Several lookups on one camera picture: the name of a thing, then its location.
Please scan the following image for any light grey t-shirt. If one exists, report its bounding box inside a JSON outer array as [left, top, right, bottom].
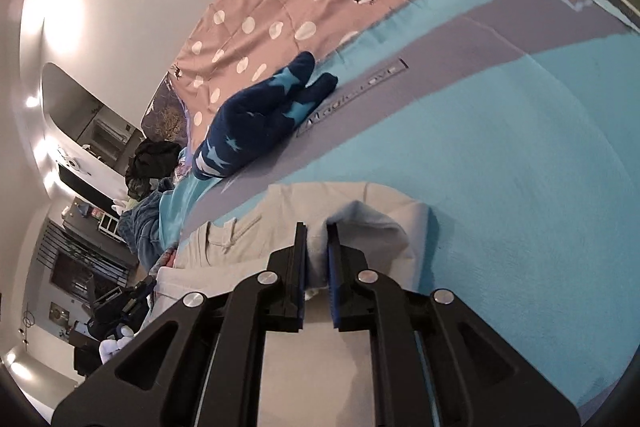
[[150, 182, 441, 427]]

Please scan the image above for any person's left hand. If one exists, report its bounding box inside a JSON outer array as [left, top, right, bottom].
[[98, 326, 135, 364]]

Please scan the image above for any pile of dark clothes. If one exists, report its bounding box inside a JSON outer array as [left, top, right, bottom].
[[125, 138, 183, 198]]

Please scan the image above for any dark blue blanket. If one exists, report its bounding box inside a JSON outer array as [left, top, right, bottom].
[[119, 194, 168, 258]]

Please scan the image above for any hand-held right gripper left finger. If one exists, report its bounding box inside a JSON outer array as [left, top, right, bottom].
[[52, 222, 307, 427]]

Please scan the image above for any white shelf rack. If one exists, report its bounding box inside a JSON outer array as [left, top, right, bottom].
[[99, 213, 123, 240]]

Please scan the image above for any purple patterned quilt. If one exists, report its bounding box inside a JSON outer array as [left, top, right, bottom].
[[141, 77, 193, 148]]

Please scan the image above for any navy star-print fleece garment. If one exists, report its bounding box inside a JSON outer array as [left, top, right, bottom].
[[192, 52, 339, 180]]

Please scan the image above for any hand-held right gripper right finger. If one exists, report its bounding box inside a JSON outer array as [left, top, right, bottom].
[[326, 223, 586, 427]]

